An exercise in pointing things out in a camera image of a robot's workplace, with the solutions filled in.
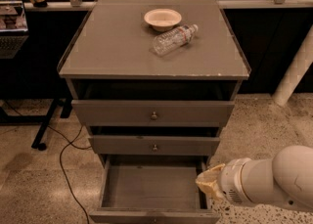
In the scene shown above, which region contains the white paper bowl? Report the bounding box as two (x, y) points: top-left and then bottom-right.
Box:
(144, 9), (182, 32)

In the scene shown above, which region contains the black desk frame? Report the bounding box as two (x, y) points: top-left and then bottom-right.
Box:
(0, 99), (72, 151)

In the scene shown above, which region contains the white diagonal pillar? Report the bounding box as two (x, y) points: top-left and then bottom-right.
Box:
(272, 25), (313, 107)

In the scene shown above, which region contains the open laptop computer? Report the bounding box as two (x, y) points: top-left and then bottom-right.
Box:
(0, 0), (29, 59)

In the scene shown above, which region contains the black floor cable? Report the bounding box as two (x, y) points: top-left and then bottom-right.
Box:
(2, 100), (92, 224)

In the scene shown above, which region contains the clear plastic water bottle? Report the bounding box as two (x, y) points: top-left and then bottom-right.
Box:
(153, 24), (199, 56)

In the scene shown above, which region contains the grey top drawer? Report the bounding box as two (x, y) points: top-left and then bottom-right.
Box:
(72, 100), (234, 127)

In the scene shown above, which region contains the grey drawer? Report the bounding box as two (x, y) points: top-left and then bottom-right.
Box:
(90, 155), (219, 224)
(89, 135), (219, 156)
(72, 100), (234, 127)

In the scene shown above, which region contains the grey drawer cabinet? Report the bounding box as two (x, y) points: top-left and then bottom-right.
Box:
(56, 0), (252, 167)

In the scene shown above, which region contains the grey bottom drawer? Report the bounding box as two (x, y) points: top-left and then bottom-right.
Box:
(90, 155), (219, 224)

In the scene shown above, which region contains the grey middle drawer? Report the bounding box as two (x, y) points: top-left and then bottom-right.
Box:
(89, 135), (219, 156)

